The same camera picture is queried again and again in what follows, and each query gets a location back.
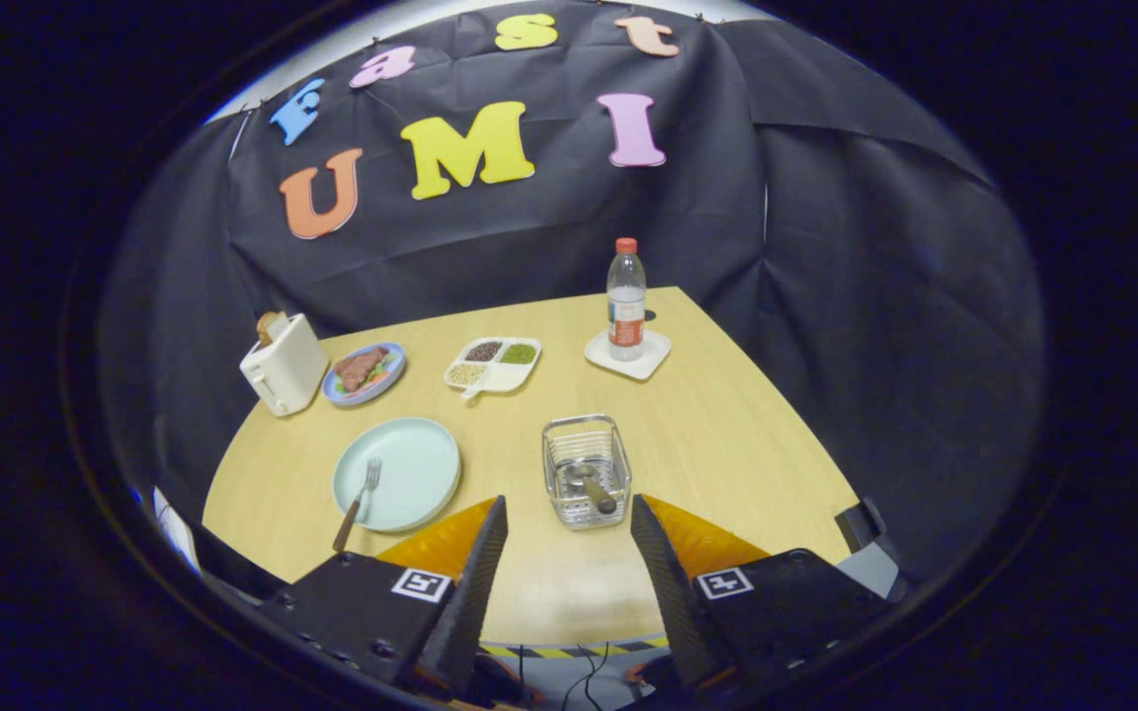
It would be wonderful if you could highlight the small blue plate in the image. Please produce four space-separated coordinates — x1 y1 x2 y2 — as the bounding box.
321 342 407 408

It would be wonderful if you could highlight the metal wire basket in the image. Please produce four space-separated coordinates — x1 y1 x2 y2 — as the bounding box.
541 414 633 532

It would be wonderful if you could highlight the yellow black hazard tape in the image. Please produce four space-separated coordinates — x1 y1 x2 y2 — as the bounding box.
478 637 674 661

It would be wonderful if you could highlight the black block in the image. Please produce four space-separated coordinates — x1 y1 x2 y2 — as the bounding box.
834 497 890 556

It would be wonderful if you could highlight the vegetable garnish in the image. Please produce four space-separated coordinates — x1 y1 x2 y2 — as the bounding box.
337 357 400 396

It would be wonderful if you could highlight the white toaster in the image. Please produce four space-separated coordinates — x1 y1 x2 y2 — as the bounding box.
239 313 330 418

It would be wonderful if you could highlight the fork with wooden handle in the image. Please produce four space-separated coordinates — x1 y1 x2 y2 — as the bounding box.
333 456 383 553

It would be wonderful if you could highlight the white square coaster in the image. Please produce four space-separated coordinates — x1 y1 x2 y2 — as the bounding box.
584 328 673 382

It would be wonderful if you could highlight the light green plate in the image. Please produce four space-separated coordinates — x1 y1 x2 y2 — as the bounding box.
332 417 462 534

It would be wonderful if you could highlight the clear water bottle red cap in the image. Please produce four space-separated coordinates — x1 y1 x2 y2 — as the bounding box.
607 237 648 362

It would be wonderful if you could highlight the spoon with wooden handle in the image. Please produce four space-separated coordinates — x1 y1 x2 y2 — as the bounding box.
569 462 619 516

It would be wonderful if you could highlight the black cable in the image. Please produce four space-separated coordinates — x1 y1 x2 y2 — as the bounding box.
559 642 611 711

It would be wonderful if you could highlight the black backdrop cloth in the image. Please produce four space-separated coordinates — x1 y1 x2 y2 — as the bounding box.
100 0 1044 593

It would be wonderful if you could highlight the brown steak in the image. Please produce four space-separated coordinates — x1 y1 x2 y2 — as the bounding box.
334 346 390 393

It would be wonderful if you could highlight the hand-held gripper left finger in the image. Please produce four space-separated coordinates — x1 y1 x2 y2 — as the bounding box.
258 494 511 697

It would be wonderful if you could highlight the white paper sheet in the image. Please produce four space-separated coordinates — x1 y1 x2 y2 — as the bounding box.
152 487 203 576

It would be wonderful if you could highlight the white divided dish with beans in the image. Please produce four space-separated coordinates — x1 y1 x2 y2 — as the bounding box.
443 337 542 400

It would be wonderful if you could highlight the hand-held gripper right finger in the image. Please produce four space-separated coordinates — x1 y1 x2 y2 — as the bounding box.
629 494 894 692

